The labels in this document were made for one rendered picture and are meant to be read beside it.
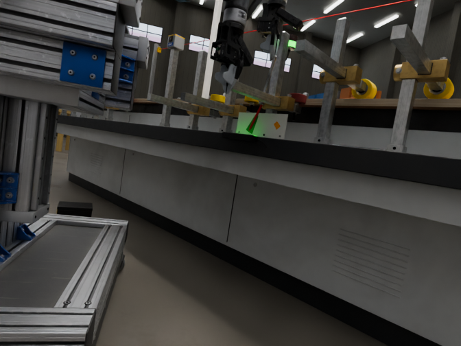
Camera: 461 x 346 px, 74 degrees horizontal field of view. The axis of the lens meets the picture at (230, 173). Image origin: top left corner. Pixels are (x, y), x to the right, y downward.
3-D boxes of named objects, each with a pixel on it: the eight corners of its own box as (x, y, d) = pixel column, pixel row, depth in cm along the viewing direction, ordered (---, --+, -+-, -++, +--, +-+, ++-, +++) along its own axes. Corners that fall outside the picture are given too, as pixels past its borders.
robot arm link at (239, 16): (234, 20, 104) (253, 16, 98) (232, 33, 104) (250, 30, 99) (219, 10, 98) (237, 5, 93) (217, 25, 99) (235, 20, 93)
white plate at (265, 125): (282, 139, 119) (287, 114, 118) (234, 134, 137) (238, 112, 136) (284, 139, 120) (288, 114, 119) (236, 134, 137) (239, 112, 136)
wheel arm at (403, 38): (405, 38, 66) (409, 20, 66) (388, 40, 68) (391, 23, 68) (444, 93, 103) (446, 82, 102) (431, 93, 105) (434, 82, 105)
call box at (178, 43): (173, 47, 171) (175, 33, 170) (166, 49, 176) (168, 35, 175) (183, 51, 176) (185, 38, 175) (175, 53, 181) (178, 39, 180)
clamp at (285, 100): (286, 108, 119) (288, 95, 119) (259, 108, 128) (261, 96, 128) (293, 111, 123) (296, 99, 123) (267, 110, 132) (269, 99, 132)
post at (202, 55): (190, 141, 160) (203, 49, 156) (186, 141, 162) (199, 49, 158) (195, 142, 162) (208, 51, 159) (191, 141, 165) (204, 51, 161)
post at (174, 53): (163, 126, 176) (173, 47, 173) (158, 125, 180) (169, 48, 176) (169, 127, 180) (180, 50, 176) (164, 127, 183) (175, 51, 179)
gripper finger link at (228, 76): (216, 90, 98) (220, 61, 97) (228, 94, 102) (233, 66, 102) (223, 90, 96) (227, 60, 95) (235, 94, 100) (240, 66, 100)
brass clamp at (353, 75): (354, 79, 101) (357, 64, 100) (317, 82, 110) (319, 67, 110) (361, 84, 105) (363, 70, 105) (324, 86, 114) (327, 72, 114)
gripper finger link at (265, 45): (259, 60, 120) (263, 36, 119) (274, 60, 118) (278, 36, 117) (256, 57, 117) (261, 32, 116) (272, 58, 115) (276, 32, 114)
